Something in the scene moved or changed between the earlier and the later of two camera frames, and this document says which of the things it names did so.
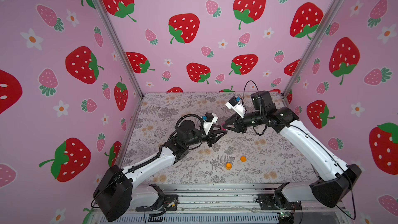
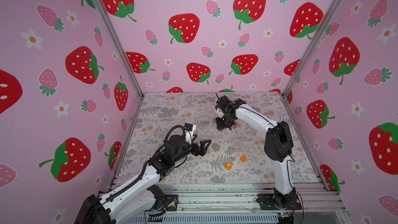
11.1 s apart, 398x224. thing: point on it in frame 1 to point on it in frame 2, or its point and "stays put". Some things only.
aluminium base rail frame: x=231 y=204 stays put
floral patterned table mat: x=274 y=157 stays put
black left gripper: x=209 y=138 to x=200 y=151
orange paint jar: x=229 y=166 stays put
